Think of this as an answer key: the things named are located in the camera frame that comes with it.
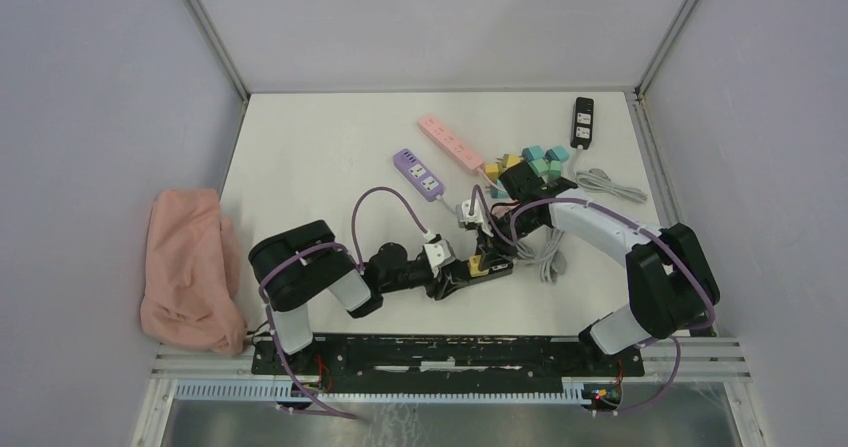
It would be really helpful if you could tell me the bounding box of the green cube plug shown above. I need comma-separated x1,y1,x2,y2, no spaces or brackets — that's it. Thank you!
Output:
528,158,549,177
547,160,563,182

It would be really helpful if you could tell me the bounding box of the pink power strip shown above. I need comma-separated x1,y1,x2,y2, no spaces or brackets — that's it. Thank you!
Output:
417,115,484,174

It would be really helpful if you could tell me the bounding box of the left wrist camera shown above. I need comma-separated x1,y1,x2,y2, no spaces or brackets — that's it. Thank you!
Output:
423,238,456,277

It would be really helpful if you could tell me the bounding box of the teal USB charger plug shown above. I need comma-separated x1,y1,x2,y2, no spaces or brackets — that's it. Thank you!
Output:
545,145,570,163
521,145,545,162

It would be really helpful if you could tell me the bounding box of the purple power strip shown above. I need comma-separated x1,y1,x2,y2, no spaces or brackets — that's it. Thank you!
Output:
392,149,445,202

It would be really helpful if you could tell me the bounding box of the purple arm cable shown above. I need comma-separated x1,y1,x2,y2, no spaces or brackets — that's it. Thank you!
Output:
258,186,439,421
468,184,717,417

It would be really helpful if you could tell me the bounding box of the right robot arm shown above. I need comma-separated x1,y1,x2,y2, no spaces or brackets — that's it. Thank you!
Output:
488,161,720,375

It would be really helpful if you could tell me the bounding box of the yellow charger plug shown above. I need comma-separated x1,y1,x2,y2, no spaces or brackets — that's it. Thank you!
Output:
467,255,488,278
482,163,503,182

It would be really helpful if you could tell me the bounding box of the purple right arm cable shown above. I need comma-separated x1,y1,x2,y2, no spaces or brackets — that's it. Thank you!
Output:
468,184,717,417

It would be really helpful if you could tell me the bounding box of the pink cloth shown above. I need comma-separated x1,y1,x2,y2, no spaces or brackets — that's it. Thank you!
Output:
140,189,247,356

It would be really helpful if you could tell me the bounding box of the small black power strip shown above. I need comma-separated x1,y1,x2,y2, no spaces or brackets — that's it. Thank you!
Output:
452,261,514,286

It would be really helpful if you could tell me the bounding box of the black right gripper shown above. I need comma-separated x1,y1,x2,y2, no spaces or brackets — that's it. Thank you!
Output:
476,206,543,270

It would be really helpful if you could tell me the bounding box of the black power strip green USB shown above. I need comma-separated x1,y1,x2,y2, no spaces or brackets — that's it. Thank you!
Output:
570,97,595,150

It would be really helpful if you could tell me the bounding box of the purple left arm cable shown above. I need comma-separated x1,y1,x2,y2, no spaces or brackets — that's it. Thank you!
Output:
258,186,439,421

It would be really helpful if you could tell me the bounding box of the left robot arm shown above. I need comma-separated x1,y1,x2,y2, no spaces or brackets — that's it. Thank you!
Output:
248,220,474,374

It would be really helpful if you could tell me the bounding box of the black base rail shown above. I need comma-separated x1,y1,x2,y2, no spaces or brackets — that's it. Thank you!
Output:
251,333,645,394

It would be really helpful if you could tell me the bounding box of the teal cube plug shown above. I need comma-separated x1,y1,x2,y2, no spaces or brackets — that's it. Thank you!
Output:
488,186,510,199

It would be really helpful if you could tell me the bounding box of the white slotted cable duct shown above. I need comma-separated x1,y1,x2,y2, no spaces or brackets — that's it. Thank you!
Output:
173,378,590,406

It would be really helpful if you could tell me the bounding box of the grey cable of small strip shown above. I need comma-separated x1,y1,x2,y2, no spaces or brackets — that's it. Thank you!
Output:
516,228,570,285

